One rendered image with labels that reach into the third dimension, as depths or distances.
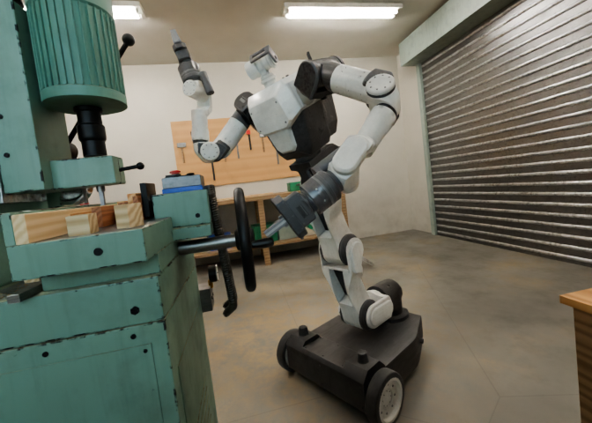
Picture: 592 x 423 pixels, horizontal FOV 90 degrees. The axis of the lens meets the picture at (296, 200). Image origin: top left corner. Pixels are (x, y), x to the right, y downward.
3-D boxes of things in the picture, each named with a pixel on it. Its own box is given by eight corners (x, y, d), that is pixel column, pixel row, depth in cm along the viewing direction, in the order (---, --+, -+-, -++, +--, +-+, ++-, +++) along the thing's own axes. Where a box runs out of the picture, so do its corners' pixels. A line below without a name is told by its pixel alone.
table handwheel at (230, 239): (245, 187, 96) (256, 273, 98) (181, 194, 92) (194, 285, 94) (248, 184, 68) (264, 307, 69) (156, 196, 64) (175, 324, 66)
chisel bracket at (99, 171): (117, 189, 72) (112, 154, 72) (53, 196, 70) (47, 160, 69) (128, 189, 80) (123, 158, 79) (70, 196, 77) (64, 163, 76)
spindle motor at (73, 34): (111, 94, 67) (89, -48, 65) (22, 100, 63) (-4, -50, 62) (137, 115, 84) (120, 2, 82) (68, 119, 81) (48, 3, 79)
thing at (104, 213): (104, 226, 67) (100, 206, 67) (94, 228, 67) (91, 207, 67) (138, 217, 91) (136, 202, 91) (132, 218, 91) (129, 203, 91)
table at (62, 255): (202, 253, 54) (197, 220, 54) (10, 283, 48) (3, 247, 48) (220, 220, 113) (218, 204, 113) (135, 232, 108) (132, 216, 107)
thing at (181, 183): (203, 189, 77) (199, 167, 77) (158, 194, 75) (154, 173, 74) (207, 189, 90) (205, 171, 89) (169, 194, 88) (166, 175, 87)
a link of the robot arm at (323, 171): (335, 212, 78) (366, 186, 80) (331, 194, 69) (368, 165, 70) (308, 185, 83) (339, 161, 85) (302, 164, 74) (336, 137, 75)
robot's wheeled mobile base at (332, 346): (361, 320, 188) (356, 270, 186) (446, 348, 149) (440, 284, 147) (285, 371, 147) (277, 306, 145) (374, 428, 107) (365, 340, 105)
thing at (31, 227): (29, 243, 49) (24, 213, 48) (15, 245, 48) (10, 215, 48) (143, 214, 108) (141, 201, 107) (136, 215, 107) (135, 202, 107)
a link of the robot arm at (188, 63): (195, 56, 134) (204, 79, 133) (174, 63, 132) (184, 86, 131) (188, 38, 121) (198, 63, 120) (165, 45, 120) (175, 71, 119)
